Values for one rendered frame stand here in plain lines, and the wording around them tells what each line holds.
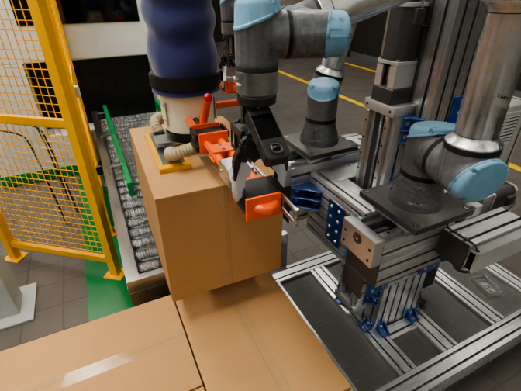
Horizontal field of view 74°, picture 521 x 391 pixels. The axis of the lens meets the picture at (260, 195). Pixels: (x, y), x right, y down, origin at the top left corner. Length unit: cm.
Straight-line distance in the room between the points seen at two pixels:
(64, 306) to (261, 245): 145
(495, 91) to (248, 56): 49
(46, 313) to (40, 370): 100
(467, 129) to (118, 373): 117
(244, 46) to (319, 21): 13
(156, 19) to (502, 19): 81
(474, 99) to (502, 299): 151
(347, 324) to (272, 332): 58
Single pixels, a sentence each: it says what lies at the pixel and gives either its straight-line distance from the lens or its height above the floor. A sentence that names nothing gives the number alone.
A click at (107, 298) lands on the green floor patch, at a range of 230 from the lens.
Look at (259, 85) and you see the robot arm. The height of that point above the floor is 143.
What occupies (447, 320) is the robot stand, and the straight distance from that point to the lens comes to 196.
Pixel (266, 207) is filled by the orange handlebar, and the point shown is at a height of 121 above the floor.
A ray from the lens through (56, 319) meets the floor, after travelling 232.
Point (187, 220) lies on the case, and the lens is 104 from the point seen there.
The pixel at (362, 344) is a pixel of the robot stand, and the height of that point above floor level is 21.
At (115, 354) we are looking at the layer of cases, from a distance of 133.
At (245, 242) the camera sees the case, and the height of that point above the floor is 84.
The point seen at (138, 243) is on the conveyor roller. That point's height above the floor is 54.
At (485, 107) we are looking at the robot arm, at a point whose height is 136.
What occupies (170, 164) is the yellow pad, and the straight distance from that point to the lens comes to 112.
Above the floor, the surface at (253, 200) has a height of 122.
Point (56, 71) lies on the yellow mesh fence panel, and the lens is 186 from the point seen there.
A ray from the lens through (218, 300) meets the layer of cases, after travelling 139.
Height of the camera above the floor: 157
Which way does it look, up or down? 31 degrees down
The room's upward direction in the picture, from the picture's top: straight up
